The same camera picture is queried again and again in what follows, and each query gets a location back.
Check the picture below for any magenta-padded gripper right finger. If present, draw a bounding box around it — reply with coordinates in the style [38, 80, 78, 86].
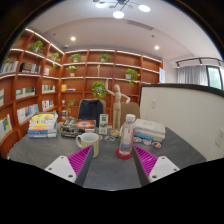
[131, 144, 182, 187]

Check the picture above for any stack of colourful books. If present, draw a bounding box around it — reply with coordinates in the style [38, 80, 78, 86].
[27, 112, 58, 139]

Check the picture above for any wooden artist mannequin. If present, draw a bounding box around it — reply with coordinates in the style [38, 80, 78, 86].
[104, 78, 132, 138]

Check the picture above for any ceiling air vent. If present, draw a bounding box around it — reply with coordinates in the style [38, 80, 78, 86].
[125, 19, 154, 31]

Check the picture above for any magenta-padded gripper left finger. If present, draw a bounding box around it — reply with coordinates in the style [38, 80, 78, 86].
[44, 144, 95, 187]

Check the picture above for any ceiling lamp with round bulbs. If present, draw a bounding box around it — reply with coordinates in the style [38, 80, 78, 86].
[93, 0, 152, 20]

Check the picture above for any chair with dark jacket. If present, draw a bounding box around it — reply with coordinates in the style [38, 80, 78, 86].
[77, 98, 107, 126]

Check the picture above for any grey curtain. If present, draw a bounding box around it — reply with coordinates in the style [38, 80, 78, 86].
[176, 64, 209, 87]

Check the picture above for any yellow striped white mug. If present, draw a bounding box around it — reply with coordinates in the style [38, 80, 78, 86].
[75, 132, 100, 159]

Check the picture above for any window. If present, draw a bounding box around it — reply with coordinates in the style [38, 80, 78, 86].
[206, 65, 224, 91]

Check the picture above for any clear plastic water bottle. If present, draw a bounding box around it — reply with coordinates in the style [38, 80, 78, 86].
[118, 113, 137, 158]

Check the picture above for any upright green white carton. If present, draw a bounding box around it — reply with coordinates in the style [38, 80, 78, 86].
[98, 113, 110, 135]

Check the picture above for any wooden shelf unit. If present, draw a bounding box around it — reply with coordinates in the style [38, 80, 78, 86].
[0, 27, 164, 159]

